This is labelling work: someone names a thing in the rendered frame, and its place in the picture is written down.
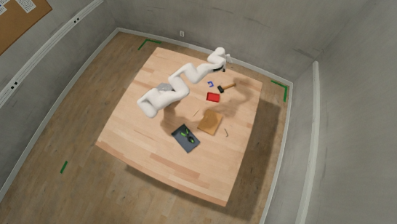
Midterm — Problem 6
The light wooden board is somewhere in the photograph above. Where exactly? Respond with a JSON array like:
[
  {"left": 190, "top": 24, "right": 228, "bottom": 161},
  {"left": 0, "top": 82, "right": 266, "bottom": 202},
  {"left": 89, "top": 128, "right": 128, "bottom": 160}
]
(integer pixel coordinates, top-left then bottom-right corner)
[{"left": 197, "top": 109, "right": 222, "bottom": 136}]

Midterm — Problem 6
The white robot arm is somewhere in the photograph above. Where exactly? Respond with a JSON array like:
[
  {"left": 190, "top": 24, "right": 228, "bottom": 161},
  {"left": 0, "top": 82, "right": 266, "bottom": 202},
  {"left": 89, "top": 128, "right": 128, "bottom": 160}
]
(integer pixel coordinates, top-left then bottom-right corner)
[{"left": 137, "top": 47, "right": 233, "bottom": 119}]

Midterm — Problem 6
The red open tray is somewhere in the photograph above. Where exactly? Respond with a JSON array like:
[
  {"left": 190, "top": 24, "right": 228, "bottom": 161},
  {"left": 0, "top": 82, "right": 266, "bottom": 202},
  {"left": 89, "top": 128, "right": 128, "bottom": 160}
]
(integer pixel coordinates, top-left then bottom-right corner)
[{"left": 206, "top": 92, "right": 220, "bottom": 103}]

